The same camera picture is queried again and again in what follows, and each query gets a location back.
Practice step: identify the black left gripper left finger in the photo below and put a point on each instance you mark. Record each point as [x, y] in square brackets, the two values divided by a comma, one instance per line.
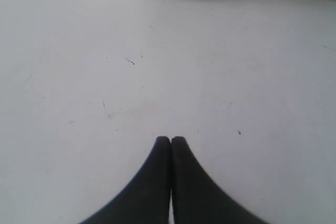
[146, 198]

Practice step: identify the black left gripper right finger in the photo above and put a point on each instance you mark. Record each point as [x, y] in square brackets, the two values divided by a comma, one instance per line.
[196, 198]

